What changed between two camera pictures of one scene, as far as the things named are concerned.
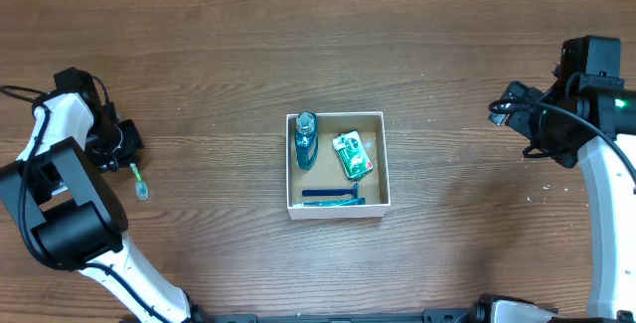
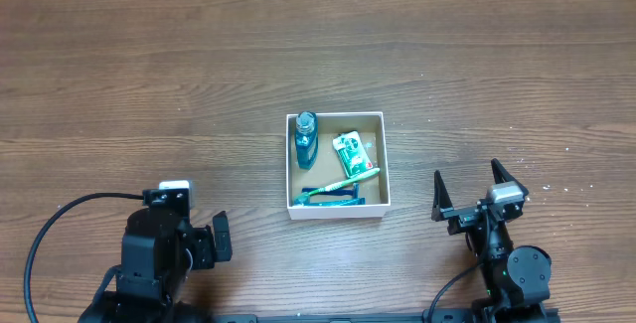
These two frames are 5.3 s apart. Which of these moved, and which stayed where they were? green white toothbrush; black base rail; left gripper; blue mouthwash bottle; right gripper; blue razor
Moved: right gripper; green white toothbrush; left gripper
Stayed: black base rail; blue razor; blue mouthwash bottle
